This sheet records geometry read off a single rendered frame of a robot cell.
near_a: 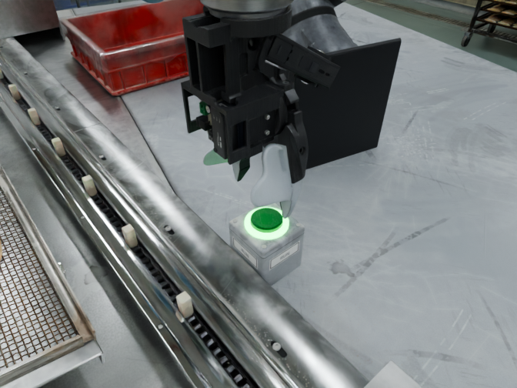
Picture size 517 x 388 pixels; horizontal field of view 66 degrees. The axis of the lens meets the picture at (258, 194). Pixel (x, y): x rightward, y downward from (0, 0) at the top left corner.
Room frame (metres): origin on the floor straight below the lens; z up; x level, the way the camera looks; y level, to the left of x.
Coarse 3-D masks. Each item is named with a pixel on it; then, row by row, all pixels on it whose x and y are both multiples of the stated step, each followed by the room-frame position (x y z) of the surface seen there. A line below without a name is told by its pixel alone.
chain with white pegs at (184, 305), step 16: (0, 80) 0.89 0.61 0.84; (16, 96) 0.80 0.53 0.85; (32, 112) 0.69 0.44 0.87; (64, 160) 0.57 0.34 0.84; (80, 176) 0.52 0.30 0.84; (96, 192) 0.48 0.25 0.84; (112, 224) 0.41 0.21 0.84; (128, 224) 0.38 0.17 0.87; (128, 240) 0.36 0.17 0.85; (160, 272) 0.32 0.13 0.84; (176, 304) 0.27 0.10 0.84; (192, 320) 0.25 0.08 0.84; (208, 336) 0.24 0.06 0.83; (224, 352) 0.21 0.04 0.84; (224, 368) 0.20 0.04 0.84
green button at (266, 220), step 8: (264, 208) 0.37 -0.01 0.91; (256, 216) 0.35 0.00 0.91; (264, 216) 0.35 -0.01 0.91; (272, 216) 0.35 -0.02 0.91; (280, 216) 0.35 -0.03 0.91; (256, 224) 0.34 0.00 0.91; (264, 224) 0.34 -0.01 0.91; (272, 224) 0.34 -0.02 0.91; (280, 224) 0.34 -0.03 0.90; (264, 232) 0.33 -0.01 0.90
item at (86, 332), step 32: (0, 224) 0.35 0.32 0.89; (32, 224) 0.35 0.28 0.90; (32, 256) 0.30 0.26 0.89; (32, 288) 0.26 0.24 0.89; (64, 288) 0.26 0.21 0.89; (32, 320) 0.22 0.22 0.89; (64, 320) 0.22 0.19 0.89; (32, 352) 0.19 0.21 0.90; (64, 352) 0.18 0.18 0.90; (0, 384) 0.15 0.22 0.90
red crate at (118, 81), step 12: (168, 36) 1.24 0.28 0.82; (72, 48) 1.09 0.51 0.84; (108, 48) 1.14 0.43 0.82; (84, 60) 1.01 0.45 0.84; (180, 60) 0.95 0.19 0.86; (96, 72) 0.92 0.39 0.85; (108, 72) 0.84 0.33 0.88; (120, 72) 0.86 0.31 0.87; (132, 72) 0.88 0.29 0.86; (144, 72) 0.89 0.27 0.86; (156, 72) 0.91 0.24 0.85; (168, 72) 0.93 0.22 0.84; (180, 72) 0.95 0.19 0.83; (108, 84) 0.87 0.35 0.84; (120, 84) 0.86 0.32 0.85; (132, 84) 0.88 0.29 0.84; (144, 84) 0.89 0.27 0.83; (156, 84) 0.91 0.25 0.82
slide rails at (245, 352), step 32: (0, 64) 0.96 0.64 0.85; (32, 96) 0.79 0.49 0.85; (32, 128) 0.66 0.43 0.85; (96, 224) 0.40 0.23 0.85; (128, 256) 0.34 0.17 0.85; (160, 256) 0.34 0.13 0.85; (160, 288) 0.29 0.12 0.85; (192, 288) 0.29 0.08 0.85; (224, 320) 0.25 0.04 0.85; (192, 352) 0.21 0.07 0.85; (256, 352) 0.21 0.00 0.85; (224, 384) 0.18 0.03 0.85
